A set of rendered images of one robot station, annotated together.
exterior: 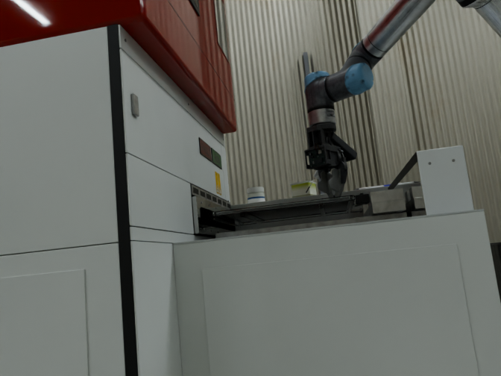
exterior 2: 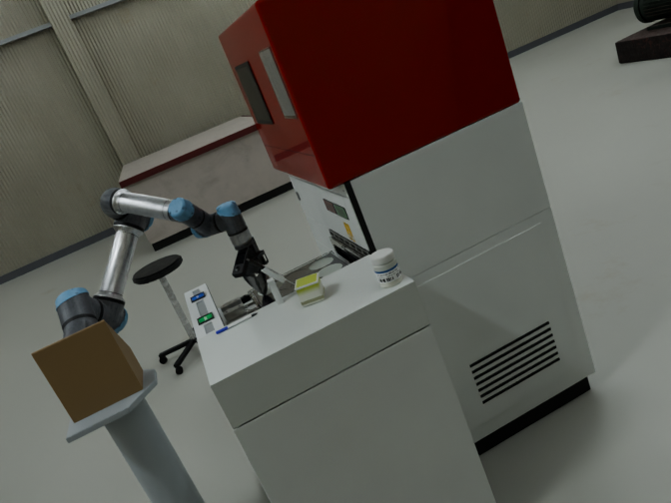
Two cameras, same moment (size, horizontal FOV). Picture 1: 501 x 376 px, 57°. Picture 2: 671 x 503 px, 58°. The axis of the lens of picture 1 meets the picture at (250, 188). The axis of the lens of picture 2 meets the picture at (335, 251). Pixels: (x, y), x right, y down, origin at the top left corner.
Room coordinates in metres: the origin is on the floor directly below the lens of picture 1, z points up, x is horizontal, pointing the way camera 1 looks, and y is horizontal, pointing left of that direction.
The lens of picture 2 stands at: (3.33, -0.72, 1.66)
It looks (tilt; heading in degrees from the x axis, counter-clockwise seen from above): 19 degrees down; 158
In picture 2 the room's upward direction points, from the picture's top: 22 degrees counter-clockwise
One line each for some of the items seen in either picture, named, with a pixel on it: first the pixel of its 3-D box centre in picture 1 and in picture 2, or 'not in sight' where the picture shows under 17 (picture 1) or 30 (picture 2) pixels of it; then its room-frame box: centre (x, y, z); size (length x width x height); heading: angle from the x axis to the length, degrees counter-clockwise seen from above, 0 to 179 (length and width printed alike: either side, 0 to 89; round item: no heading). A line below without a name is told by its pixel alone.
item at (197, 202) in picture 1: (217, 221); (352, 257); (1.37, 0.11, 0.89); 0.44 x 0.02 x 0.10; 170
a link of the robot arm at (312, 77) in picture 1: (319, 93); (231, 218); (1.25, -0.22, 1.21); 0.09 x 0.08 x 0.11; 46
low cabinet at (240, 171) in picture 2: not in sight; (204, 174); (-5.66, 1.36, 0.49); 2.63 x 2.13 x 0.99; 170
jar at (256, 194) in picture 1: (256, 199); (385, 267); (1.87, -0.02, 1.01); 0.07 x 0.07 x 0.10
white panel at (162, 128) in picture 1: (190, 169); (330, 219); (1.20, 0.15, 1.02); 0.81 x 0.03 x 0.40; 170
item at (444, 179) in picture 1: (421, 196); (210, 324); (1.22, -0.45, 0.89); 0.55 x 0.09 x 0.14; 170
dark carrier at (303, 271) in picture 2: (288, 212); (304, 283); (1.35, -0.10, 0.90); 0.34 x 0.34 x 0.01; 80
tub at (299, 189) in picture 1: (304, 192); (310, 289); (1.69, -0.20, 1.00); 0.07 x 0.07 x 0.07; 61
